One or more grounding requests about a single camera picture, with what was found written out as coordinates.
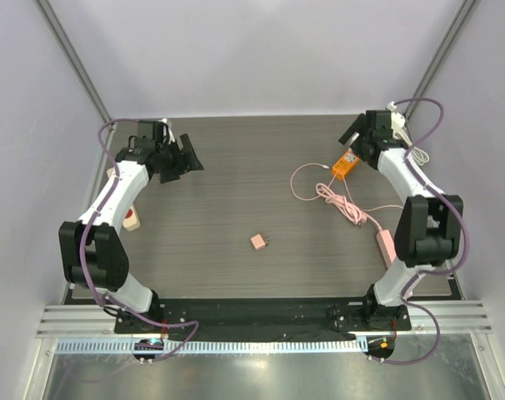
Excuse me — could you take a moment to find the aluminium frame post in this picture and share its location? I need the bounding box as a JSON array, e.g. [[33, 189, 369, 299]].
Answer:
[[412, 0, 480, 98], [33, 0, 112, 123]]

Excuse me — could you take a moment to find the aluminium front rail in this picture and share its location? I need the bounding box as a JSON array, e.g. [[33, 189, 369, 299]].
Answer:
[[37, 297, 492, 343]]

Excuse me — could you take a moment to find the right aluminium frame post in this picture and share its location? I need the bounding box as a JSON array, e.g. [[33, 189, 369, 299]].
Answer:
[[412, 0, 480, 98]]

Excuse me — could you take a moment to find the pink coiled cable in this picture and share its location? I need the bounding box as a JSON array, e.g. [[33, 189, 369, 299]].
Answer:
[[289, 162, 406, 228]]

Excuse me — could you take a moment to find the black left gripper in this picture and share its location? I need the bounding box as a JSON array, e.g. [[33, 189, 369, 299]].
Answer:
[[156, 134, 203, 183]]

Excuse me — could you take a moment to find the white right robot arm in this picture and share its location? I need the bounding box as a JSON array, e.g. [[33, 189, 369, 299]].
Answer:
[[338, 110, 463, 332]]

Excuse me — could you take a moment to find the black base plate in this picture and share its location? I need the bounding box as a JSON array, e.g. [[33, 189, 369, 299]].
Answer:
[[114, 297, 413, 334]]

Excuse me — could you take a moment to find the left aluminium frame post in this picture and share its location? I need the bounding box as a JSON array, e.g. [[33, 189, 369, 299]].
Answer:
[[33, 0, 112, 123]]

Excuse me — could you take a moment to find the white coiled cable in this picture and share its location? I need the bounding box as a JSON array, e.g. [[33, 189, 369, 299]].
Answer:
[[397, 120, 431, 167]]

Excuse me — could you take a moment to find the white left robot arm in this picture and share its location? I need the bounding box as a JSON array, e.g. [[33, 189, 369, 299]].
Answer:
[[58, 118, 203, 333]]

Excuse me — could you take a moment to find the pink plug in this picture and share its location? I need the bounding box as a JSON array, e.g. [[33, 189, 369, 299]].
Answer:
[[250, 233, 270, 251]]

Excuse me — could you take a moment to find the beige red power strip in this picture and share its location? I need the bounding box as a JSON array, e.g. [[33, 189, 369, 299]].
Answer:
[[100, 161, 147, 232]]

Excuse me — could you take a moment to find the white slotted cable duct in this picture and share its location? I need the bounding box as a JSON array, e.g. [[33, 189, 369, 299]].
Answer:
[[56, 337, 368, 354]]

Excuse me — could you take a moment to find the orange power adapter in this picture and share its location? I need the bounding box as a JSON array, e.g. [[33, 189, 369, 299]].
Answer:
[[331, 149, 359, 180]]

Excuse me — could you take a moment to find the pink power strip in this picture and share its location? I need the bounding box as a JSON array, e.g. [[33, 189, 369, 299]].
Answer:
[[376, 229, 397, 269]]

